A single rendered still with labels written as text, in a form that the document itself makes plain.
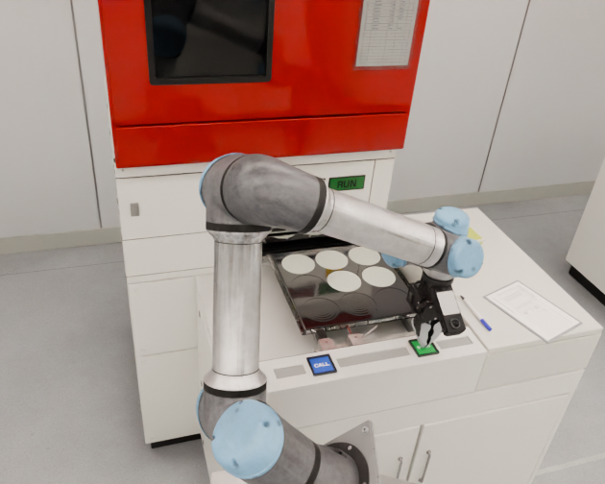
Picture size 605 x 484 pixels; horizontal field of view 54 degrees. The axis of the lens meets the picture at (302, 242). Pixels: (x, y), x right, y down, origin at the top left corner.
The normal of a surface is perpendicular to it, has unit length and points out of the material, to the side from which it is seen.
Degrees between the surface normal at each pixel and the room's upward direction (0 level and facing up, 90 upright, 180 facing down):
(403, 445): 90
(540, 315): 0
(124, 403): 0
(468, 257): 66
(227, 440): 41
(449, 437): 90
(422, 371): 90
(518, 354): 90
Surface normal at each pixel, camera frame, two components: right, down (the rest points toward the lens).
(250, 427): -0.58, -0.61
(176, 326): 0.30, 0.55
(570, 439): 0.07, -0.83
